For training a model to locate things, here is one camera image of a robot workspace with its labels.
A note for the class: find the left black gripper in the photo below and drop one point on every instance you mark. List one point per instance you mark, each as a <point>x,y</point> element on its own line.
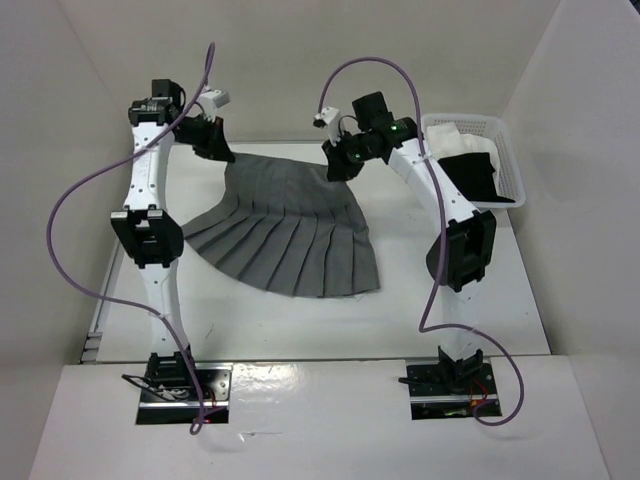
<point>216,146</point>

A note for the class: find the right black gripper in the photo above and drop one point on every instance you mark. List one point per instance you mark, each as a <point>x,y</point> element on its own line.
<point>339,169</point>

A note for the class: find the grey skirt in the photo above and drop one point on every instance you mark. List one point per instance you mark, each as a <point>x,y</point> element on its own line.
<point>282,227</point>

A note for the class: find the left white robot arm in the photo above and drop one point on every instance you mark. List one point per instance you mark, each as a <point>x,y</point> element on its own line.
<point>151,238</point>

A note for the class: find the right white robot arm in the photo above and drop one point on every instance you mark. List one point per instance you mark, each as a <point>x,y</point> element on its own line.
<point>462,251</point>

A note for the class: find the white skirt in basket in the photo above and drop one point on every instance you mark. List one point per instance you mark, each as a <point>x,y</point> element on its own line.
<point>445,140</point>

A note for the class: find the black folded skirt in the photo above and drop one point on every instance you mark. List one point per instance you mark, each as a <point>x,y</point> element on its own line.
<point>473,174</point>

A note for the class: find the white plastic basket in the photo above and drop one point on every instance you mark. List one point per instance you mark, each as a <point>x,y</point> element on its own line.
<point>510,184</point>

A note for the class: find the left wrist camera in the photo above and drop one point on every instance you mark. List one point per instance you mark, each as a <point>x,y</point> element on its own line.
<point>211,100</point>

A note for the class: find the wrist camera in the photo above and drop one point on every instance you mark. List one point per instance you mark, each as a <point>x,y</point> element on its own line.
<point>211,100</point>
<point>329,119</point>

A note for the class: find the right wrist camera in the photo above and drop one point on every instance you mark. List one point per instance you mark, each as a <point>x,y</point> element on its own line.
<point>329,119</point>

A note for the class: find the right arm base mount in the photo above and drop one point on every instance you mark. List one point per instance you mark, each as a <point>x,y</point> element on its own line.
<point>431,398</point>

